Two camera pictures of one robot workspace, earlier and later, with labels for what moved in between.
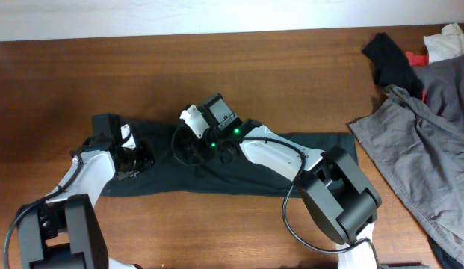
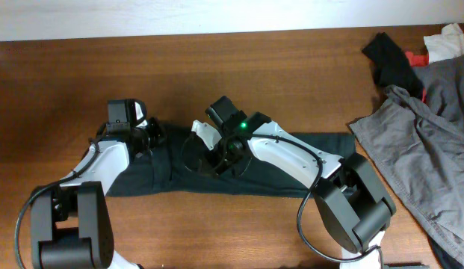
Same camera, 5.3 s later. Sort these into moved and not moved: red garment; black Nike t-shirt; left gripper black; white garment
Moved: left gripper black
Not moved: red garment; black Nike t-shirt; white garment
